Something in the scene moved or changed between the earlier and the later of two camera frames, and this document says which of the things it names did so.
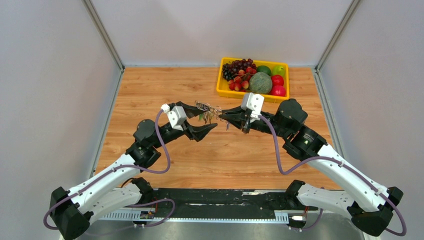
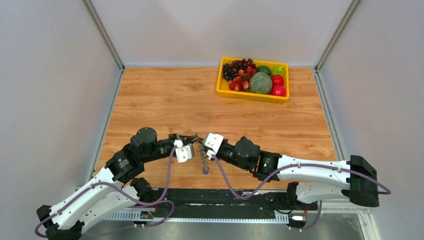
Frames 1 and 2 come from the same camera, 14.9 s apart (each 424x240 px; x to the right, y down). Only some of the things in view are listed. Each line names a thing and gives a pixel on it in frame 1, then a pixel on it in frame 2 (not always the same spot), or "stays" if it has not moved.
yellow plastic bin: (223, 88) stays
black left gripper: (197, 133) -> (176, 136)
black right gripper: (239, 118) -> (217, 153)
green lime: (264, 69) stays
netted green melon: (260, 82) stays
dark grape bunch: (231, 69) stays
